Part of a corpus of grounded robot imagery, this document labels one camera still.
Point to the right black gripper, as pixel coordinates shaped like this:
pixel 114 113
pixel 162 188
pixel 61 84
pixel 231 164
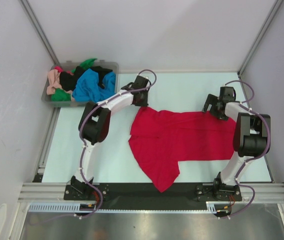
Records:
pixel 211 99

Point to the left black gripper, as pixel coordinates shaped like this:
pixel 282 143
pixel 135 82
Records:
pixel 144 103

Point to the red t shirt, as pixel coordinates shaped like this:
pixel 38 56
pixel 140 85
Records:
pixel 159 140

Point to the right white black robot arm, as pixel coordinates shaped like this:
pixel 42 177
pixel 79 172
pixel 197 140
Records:
pixel 251 140

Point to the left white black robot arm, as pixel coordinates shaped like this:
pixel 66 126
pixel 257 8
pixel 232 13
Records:
pixel 95 123

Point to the blue t shirt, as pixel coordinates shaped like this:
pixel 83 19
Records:
pixel 87 87

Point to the grey plastic bin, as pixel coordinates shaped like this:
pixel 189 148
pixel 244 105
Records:
pixel 69 65

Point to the black t shirt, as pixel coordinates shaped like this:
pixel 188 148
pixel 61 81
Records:
pixel 68 81

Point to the beige pink t shirt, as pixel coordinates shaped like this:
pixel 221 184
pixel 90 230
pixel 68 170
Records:
pixel 53 77

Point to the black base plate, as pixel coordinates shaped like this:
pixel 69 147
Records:
pixel 144 196

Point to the white slotted cable duct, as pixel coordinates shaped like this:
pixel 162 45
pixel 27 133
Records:
pixel 83 208

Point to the aluminium rail frame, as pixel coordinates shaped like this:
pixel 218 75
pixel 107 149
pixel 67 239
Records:
pixel 265 193

